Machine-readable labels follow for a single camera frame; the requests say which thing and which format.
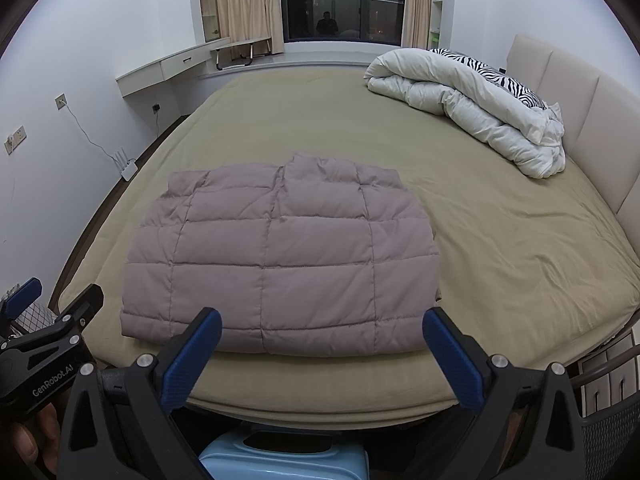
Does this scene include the beige wall socket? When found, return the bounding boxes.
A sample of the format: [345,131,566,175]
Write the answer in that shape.
[4,126,27,155]

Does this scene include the black mesh basket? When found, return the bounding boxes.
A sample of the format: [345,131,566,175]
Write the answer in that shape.
[2,305,61,341]
[570,355,640,480]

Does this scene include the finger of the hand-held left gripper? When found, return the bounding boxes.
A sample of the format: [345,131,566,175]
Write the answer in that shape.
[47,284,104,346]
[0,277,43,336]

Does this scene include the white router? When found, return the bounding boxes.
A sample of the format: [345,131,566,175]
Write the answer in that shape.
[111,149,140,181]

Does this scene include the light blue suitcase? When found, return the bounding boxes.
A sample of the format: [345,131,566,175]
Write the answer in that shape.
[197,429,371,480]

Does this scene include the white wall desk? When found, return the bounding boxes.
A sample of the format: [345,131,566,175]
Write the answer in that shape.
[116,36,232,97]

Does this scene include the pink puffer jacket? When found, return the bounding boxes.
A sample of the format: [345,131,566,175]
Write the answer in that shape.
[119,151,442,357]

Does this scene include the dark window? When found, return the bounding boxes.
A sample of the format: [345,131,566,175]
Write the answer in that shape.
[277,0,408,47]

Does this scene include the zebra print pillow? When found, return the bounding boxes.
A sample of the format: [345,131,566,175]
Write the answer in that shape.
[429,48,548,111]

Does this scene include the person's left hand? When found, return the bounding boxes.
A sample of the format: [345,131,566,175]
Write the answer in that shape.
[11,402,62,480]

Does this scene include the bed with olive sheet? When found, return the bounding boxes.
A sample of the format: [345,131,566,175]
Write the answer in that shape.
[47,34,640,428]

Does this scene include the white shelf unit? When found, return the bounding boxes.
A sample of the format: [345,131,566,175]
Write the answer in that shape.
[196,0,223,43]
[427,0,446,51]

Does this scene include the chair with metal legs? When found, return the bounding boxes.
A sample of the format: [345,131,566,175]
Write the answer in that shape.
[215,37,273,69]

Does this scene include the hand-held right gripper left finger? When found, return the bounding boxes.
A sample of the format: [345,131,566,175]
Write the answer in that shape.
[59,306,223,480]

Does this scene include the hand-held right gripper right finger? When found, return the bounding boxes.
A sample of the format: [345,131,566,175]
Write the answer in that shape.
[422,306,586,480]

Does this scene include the white duvet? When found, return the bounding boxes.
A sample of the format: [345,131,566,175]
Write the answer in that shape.
[363,48,568,180]

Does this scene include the white drawer cabinet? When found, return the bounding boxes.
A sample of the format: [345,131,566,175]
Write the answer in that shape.
[582,332,638,413]

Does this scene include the thin white cable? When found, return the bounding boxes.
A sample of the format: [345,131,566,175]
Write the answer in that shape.
[62,102,126,163]

